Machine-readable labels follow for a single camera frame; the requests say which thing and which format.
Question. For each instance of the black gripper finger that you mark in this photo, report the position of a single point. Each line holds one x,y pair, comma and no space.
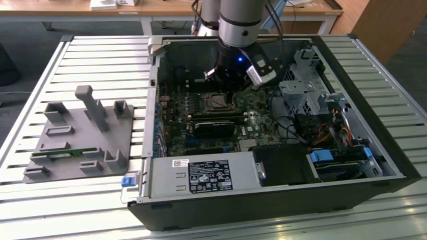
230,97

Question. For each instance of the small square silver CPU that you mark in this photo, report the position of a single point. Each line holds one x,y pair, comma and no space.
218,100

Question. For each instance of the CPU socket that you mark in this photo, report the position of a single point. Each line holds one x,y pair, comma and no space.
204,110

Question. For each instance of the black graphics card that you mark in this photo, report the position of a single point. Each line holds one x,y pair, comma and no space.
214,128

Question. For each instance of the green motherboard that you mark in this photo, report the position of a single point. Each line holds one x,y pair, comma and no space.
260,125

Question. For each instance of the small silver heat sink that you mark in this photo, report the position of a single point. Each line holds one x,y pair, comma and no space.
247,145

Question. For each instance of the silver metal drive cage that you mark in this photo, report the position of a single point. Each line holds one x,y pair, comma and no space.
300,97

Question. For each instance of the blue disk carrier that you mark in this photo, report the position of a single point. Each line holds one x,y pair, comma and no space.
320,156

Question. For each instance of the silver power supply unit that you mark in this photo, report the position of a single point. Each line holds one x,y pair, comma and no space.
160,172

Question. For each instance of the blue case latch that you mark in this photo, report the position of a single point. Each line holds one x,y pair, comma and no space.
130,181

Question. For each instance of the black open PC case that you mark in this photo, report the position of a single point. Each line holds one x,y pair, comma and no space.
234,210

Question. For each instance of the white box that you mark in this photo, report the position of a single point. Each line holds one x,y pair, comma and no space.
103,5

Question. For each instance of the small blue clip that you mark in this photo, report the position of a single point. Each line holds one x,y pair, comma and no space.
367,153

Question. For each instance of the green RAM stick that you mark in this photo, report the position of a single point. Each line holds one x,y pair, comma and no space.
80,151

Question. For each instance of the wooden cabinet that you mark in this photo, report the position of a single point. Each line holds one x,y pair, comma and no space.
390,27

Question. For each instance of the grey parts rack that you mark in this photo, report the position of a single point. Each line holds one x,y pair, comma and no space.
76,155

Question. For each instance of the wooden desk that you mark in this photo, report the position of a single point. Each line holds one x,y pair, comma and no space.
67,11

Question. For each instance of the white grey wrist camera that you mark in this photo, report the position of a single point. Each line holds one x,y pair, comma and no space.
262,68

